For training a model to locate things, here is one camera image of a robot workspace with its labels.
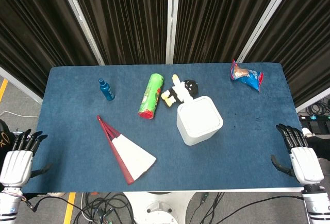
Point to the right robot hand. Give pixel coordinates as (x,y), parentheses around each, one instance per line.
(305,161)

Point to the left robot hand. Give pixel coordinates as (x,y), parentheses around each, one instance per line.
(16,161)

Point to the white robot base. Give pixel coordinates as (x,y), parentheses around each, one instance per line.
(157,207)

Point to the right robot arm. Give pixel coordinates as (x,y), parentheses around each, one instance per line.
(315,203)

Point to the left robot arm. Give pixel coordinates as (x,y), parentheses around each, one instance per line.
(9,203)

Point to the green cylindrical chip can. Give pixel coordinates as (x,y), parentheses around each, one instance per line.
(151,96)

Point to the blue snack bag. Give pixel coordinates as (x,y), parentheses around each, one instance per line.
(246,76)

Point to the red and white folding fan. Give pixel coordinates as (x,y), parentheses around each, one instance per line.
(129,152)

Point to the white square lidded bin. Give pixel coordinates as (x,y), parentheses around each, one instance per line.
(198,121)

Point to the blue spray bottle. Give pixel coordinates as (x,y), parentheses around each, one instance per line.
(106,90)

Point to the blue table mat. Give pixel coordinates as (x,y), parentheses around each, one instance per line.
(165,157)

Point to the black and white plush toy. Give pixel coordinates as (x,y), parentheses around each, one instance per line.
(180,90)

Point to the black pleated curtain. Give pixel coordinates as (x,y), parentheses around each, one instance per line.
(129,15)

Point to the white frame post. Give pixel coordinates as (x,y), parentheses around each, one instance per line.
(171,20)
(81,20)
(263,19)

